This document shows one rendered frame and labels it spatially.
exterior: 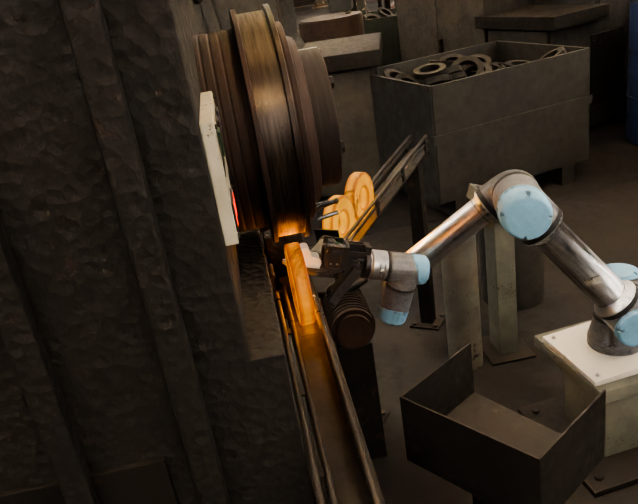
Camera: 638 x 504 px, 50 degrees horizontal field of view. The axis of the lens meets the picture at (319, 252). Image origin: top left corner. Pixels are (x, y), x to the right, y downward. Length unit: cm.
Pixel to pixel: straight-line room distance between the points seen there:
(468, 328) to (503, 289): 18
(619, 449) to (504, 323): 62
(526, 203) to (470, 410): 52
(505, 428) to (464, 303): 110
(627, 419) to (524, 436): 85
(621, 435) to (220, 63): 149
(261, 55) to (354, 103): 288
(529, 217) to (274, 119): 69
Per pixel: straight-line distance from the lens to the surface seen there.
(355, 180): 206
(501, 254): 241
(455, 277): 233
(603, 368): 199
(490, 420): 133
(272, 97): 122
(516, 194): 163
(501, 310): 250
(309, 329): 155
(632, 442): 219
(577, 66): 409
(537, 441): 130
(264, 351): 109
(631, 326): 183
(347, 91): 411
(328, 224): 192
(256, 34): 129
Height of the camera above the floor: 143
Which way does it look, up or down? 23 degrees down
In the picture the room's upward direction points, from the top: 9 degrees counter-clockwise
